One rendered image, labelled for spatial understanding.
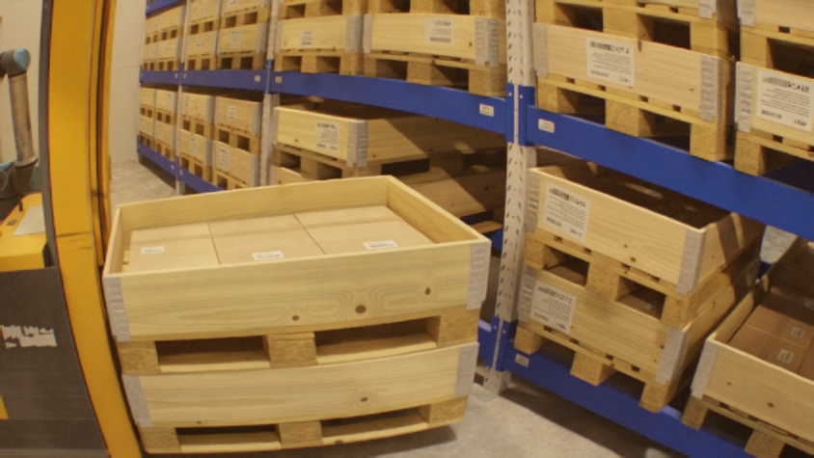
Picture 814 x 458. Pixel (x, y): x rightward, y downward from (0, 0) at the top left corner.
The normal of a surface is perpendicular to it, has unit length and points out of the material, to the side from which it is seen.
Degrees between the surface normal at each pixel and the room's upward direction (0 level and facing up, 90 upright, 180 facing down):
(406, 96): 90
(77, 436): 90
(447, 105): 90
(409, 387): 90
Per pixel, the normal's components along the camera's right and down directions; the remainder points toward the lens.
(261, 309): 0.36, 0.31
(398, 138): 0.63, 0.26
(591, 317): -0.79, 0.17
